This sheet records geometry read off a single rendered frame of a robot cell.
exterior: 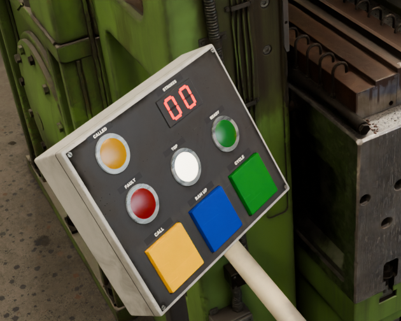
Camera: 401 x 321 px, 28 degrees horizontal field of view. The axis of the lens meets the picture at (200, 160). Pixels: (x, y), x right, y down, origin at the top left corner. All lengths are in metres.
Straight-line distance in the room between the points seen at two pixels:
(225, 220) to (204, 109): 0.17
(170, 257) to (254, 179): 0.21
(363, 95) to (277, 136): 0.23
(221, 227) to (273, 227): 0.61
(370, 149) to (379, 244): 0.27
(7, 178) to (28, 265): 0.51
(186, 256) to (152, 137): 0.18
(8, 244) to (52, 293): 0.31
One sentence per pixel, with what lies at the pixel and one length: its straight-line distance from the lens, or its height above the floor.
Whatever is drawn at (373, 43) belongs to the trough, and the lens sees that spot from 1.71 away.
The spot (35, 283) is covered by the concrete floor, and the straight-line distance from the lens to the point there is 2.68.
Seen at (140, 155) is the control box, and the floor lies 1.14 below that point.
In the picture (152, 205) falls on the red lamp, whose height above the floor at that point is 1.08.
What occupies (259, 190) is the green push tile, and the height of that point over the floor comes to 1.00.
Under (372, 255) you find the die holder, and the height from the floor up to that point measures 0.60.
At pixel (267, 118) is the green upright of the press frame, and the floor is 0.89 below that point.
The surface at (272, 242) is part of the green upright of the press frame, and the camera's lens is 1.86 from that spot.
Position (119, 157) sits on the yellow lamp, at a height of 1.16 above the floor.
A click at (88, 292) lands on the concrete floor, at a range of 2.59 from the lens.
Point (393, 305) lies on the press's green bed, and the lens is 1.93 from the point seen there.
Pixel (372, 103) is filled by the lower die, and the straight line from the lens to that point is 1.59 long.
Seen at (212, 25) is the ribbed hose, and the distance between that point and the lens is 1.46.
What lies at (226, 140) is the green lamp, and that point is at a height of 1.08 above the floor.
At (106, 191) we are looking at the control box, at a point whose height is 1.13.
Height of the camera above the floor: 1.82
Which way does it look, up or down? 37 degrees down
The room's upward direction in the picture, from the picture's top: 7 degrees counter-clockwise
